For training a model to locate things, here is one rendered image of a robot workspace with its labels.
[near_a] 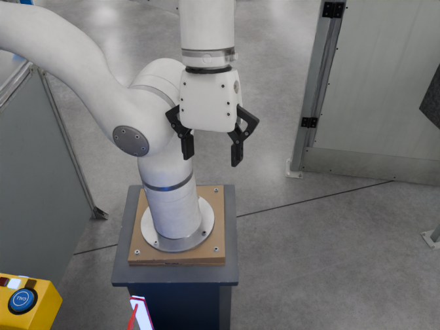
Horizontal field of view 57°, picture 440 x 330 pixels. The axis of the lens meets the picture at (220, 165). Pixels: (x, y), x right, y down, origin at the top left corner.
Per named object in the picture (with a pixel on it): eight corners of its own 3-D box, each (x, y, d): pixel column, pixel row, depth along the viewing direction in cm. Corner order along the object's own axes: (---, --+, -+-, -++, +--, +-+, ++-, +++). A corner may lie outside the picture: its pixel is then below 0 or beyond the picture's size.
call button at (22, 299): (8, 310, 77) (5, 306, 76) (19, 291, 80) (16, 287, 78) (28, 313, 76) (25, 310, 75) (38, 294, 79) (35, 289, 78)
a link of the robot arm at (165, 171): (131, 186, 88) (103, 95, 72) (162, 133, 101) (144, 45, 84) (183, 195, 86) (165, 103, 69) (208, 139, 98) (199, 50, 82)
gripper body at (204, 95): (246, 58, 66) (246, 124, 70) (190, 56, 70) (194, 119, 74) (229, 65, 59) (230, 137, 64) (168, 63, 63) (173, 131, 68)
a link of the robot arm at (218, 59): (244, 44, 65) (244, 63, 67) (196, 44, 69) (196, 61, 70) (224, 51, 58) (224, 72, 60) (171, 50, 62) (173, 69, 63)
